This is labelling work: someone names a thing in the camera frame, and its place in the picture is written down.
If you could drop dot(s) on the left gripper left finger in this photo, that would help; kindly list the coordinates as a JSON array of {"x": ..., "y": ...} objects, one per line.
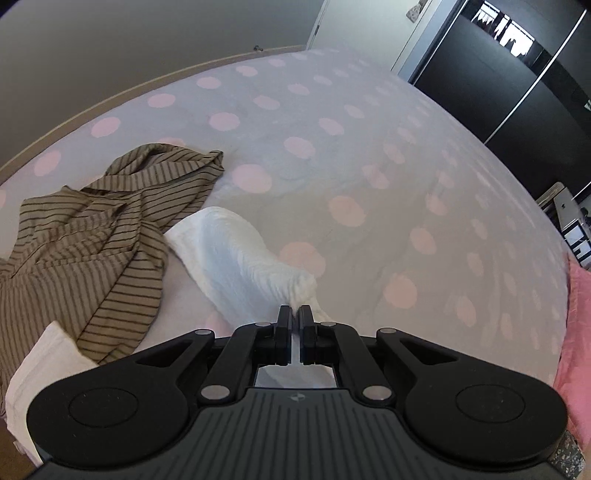
[{"x": 235, "y": 360}]

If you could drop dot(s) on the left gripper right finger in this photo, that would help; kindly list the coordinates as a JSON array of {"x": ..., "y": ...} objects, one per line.
[{"x": 339, "y": 347}]

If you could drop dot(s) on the white muslin garment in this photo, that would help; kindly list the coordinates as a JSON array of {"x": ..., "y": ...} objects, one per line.
[{"x": 225, "y": 256}]

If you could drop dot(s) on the grey pink-dotted bed sheet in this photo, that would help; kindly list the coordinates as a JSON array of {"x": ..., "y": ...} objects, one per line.
[{"x": 402, "y": 215}]

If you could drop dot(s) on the brown striped shirt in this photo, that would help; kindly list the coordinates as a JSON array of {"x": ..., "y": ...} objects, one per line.
[{"x": 93, "y": 259}]

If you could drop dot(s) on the pink pillow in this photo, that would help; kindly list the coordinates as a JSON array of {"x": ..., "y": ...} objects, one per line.
[{"x": 573, "y": 381}]

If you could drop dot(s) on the white shelf unit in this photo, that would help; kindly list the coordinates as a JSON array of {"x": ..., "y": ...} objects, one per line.
[{"x": 564, "y": 212}]

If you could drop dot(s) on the white door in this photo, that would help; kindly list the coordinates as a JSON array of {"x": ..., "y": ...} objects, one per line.
[{"x": 395, "y": 35}]

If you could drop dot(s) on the dark sliding wardrobe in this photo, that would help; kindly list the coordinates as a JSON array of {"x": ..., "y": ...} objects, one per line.
[{"x": 517, "y": 75}]

